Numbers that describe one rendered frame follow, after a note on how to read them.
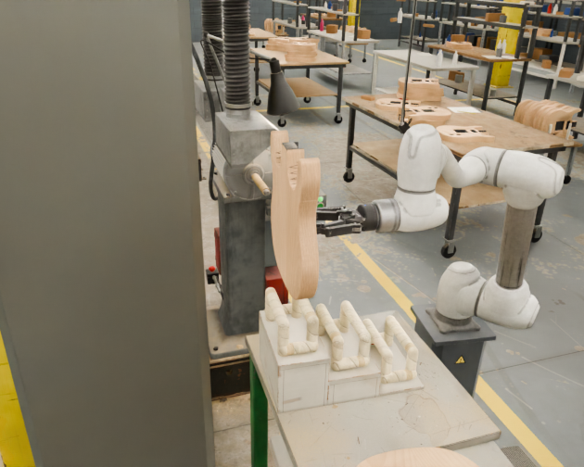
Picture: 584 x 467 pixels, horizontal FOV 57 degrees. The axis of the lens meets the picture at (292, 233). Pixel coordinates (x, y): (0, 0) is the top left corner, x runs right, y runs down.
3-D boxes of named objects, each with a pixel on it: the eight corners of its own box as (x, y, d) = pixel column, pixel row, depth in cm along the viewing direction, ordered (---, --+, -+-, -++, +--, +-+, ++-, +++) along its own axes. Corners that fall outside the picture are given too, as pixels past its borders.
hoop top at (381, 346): (360, 325, 178) (361, 317, 176) (369, 323, 178) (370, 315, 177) (384, 364, 160) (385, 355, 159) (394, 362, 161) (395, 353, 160)
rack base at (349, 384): (300, 348, 180) (301, 325, 176) (348, 341, 184) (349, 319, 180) (327, 406, 157) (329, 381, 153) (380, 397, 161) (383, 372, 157)
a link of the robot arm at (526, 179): (486, 300, 235) (539, 318, 223) (472, 324, 225) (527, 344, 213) (509, 140, 190) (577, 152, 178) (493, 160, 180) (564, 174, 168)
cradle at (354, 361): (330, 366, 158) (331, 357, 157) (366, 359, 161) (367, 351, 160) (334, 373, 155) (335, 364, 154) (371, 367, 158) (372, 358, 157)
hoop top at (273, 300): (263, 295, 163) (263, 285, 162) (274, 293, 164) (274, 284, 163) (279, 334, 146) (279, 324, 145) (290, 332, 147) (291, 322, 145)
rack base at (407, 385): (347, 342, 184) (347, 339, 183) (387, 335, 188) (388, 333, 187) (379, 397, 160) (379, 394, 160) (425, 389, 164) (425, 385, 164)
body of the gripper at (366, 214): (378, 235, 146) (346, 239, 144) (366, 222, 154) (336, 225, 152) (380, 209, 143) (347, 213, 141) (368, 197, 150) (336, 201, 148)
